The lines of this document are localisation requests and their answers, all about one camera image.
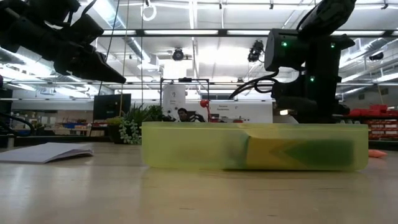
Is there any distant black station frame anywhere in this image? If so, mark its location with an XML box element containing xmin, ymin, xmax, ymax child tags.
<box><xmin>159</xmin><ymin>77</ymin><xmax>210</xmax><ymax>123</ymax></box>

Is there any person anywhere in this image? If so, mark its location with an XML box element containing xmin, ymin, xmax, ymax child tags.
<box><xmin>177</xmin><ymin>107</ymin><xmax>206</xmax><ymax>123</ymax></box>

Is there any potted succulent plant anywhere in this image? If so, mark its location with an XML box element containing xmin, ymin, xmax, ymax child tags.
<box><xmin>106</xmin><ymin>103</ymin><xmax>165</xmax><ymax>146</ymax></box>

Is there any white notebook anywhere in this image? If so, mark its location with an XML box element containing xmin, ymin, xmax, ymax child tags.
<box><xmin>0</xmin><ymin>142</ymin><xmax>95</xmax><ymax>165</ymax></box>

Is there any black overhead camera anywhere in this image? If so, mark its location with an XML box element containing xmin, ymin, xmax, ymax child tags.
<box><xmin>172</xmin><ymin>47</ymin><xmax>185</xmax><ymax>62</ymax></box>

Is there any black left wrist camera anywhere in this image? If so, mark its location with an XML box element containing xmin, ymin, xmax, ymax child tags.
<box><xmin>65</xmin><ymin>12</ymin><xmax>105</xmax><ymax>45</ymax></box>

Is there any black aluminium rig frame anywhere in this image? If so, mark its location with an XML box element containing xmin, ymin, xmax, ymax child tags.
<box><xmin>98</xmin><ymin>28</ymin><xmax>398</xmax><ymax>37</ymax></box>

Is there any hanging black cable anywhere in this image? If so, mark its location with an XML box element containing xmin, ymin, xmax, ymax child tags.
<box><xmin>97</xmin><ymin>0</ymin><xmax>121</xmax><ymax>96</ymax></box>

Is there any white cylindrical column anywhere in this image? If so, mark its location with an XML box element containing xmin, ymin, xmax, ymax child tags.
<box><xmin>162</xmin><ymin>83</ymin><xmax>187</xmax><ymax>121</ymax></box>

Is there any black camera cable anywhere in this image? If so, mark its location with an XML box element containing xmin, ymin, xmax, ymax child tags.
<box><xmin>80</xmin><ymin>0</ymin><xmax>98</xmax><ymax>17</ymax></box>
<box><xmin>229</xmin><ymin>72</ymin><xmax>280</xmax><ymax>100</ymax></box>

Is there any black right camera cable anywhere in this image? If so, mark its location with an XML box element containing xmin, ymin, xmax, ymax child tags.
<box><xmin>229</xmin><ymin>72</ymin><xmax>280</xmax><ymax>100</ymax></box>

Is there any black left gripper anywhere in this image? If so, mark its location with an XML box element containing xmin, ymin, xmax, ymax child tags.
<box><xmin>52</xmin><ymin>39</ymin><xmax>127</xmax><ymax>85</ymax></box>

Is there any black left camera cable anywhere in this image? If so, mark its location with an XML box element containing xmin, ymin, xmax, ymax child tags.
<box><xmin>80</xmin><ymin>0</ymin><xmax>98</xmax><ymax>17</ymax></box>

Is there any yellow translucent pencil case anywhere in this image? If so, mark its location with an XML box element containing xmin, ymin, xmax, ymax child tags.
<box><xmin>141</xmin><ymin>121</ymin><xmax>370</xmax><ymax>172</ymax></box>

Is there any yellow green crayon box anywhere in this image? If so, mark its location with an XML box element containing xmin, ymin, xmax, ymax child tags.
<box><xmin>244</xmin><ymin>132</ymin><xmax>356</xmax><ymax>171</ymax></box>

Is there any long orange pen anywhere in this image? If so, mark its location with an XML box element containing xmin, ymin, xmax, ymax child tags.
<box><xmin>368</xmin><ymin>149</ymin><xmax>389</xmax><ymax>159</ymax></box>

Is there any white cable loop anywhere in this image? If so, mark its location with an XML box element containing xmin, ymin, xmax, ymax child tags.
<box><xmin>140</xmin><ymin>2</ymin><xmax>157</xmax><ymax>22</ymax></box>

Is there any red storage shelf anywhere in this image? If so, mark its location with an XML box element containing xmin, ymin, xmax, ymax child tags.
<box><xmin>347</xmin><ymin>104</ymin><xmax>398</xmax><ymax>141</ymax></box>

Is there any black ceiling camera with cable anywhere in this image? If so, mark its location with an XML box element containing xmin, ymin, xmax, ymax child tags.
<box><xmin>247</xmin><ymin>39</ymin><xmax>266</xmax><ymax>63</ymax></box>

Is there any black monitor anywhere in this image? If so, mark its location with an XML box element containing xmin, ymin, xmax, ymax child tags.
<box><xmin>93</xmin><ymin>93</ymin><xmax>132</xmax><ymax>121</ymax></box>

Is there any red desk lamp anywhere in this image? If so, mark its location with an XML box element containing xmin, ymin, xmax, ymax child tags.
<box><xmin>200</xmin><ymin>98</ymin><xmax>215</xmax><ymax>123</ymax></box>

